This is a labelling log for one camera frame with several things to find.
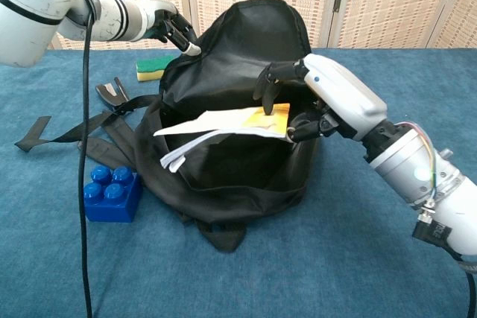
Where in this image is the green and yellow sponge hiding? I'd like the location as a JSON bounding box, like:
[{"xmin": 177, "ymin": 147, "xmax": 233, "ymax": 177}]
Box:
[{"xmin": 136, "ymin": 54, "xmax": 176, "ymax": 83}]

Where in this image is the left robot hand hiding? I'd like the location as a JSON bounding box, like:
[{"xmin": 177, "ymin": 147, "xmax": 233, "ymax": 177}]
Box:
[{"xmin": 147, "ymin": 0, "xmax": 202, "ymax": 55}]

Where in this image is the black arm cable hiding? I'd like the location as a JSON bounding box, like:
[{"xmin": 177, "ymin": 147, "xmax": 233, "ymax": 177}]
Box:
[
  {"xmin": 452, "ymin": 250, "xmax": 477, "ymax": 318},
  {"xmin": 76, "ymin": 0, "xmax": 111, "ymax": 318}
]

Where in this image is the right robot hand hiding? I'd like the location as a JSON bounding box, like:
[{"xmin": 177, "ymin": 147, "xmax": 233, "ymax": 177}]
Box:
[{"xmin": 253, "ymin": 53, "xmax": 388, "ymax": 144}]

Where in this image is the white and yellow notebook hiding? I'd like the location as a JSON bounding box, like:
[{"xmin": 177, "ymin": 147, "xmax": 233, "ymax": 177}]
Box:
[{"xmin": 153, "ymin": 103, "xmax": 291, "ymax": 174}]

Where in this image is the black fabric backpack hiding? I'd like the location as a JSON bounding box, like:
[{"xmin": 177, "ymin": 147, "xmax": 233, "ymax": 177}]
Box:
[{"xmin": 13, "ymin": 0, "xmax": 325, "ymax": 254}]

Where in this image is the woven folding screen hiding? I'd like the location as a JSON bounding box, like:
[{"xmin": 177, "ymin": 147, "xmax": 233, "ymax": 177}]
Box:
[{"xmin": 48, "ymin": 0, "xmax": 477, "ymax": 51}]

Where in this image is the blue felt table cover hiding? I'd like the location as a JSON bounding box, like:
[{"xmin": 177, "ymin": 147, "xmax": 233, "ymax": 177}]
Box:
[{"xmin": 0, "ymin": 47, "xmax": 477, "ymax": 318}]

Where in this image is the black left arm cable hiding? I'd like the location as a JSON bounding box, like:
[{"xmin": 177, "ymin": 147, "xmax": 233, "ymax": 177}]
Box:
[{"xmin": 76, "ymin": 0, "xmax": 111, "ymax": 318}]

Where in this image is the black stapler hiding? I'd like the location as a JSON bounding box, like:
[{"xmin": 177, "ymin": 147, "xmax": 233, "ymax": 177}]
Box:
[{"xmin": 95, "ymin": 77, "xmax": 131, "ymax": 114}]

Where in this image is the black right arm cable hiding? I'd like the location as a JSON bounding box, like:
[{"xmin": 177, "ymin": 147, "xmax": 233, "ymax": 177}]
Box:
[{"xmin": 452, "ymin": 250, "xmax": 477, "ymax": 318}]

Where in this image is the blue toy building block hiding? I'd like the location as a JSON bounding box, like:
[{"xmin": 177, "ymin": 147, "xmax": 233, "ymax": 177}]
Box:
[{"xmin": 83, "ymin": 165, "xmax": 142, "ymax": 224}]

